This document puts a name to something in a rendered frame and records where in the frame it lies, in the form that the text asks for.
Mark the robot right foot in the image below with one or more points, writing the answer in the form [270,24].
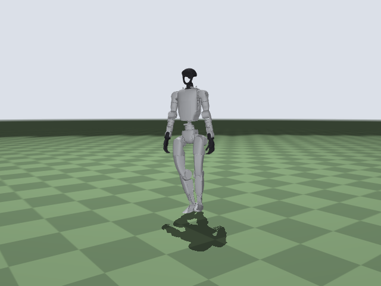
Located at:
[189,208]

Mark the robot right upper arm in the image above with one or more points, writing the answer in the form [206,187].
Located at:
[174,105]

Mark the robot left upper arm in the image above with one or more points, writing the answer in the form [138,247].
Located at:
[205,102]

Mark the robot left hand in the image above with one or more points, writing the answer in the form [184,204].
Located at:
[210,144]

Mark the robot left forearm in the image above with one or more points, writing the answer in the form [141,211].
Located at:
[209,127]

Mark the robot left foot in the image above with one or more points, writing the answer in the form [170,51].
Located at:
[198,208]

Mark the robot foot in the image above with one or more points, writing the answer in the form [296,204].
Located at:
[189,208]
[198,208]

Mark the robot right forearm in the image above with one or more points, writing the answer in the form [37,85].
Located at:
[170,126]

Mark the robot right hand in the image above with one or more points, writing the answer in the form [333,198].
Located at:
[166,142]

